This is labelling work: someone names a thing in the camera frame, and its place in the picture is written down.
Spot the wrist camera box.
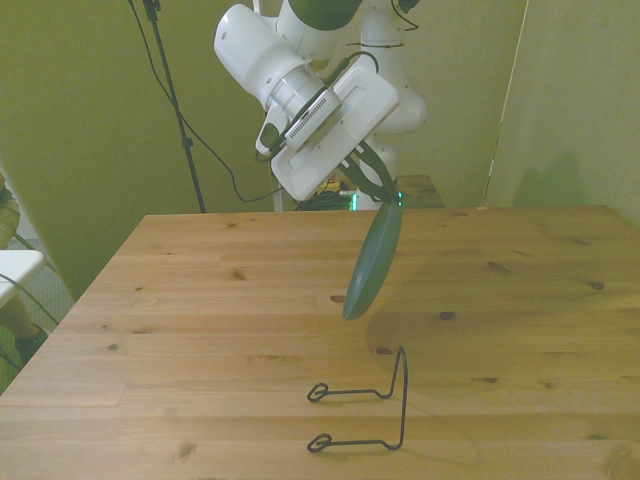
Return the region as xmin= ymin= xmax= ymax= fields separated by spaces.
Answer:
xmin=283 ymin=85 xmax=347 ymax=152

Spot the black wire plate stand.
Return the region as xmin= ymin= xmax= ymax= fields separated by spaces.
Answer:
xmin=306 ymin=345 xmax=410 ymax=454

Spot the white stool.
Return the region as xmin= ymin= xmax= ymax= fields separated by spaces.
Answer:
xmin=0 ymin=249 xmax=45 ymax=311

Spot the coiled dark cable bundle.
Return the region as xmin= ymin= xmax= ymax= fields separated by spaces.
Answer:
xmin=292 ymin=187 xmax=359 ymax=212

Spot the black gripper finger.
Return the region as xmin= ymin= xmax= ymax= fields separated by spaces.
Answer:
xmin=343 ymin=158 xmax=389 ymax=204
xmin=360 ymin=142 xmax=401 ymax=205

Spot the black tripod pole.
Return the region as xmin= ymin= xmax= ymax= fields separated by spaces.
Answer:
xmin=142 ymin=0 xmax=207 ymax=214

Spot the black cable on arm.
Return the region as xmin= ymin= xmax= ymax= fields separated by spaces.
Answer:
xmin=255 ymin=49 xmax=381 ymax=164

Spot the thin black loose cable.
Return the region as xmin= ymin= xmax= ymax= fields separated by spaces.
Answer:
xmin=0 ymin=272 xmax=60 ymax=326

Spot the black cable along tripod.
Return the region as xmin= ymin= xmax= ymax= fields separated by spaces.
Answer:
xmin=127 ymin=0 xmax=281 ymax=204

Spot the small wooden side table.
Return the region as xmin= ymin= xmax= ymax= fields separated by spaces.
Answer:
xmin=394 ymin=174 xmax=446 ymax=209

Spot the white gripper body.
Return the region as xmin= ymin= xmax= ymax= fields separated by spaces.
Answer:
xmin=271 ymin=66 xmax=401 ymax=200

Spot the dark teal round plate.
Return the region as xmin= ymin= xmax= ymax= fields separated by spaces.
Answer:
xmin=342 ymin=202 xmax=405 ymax=321

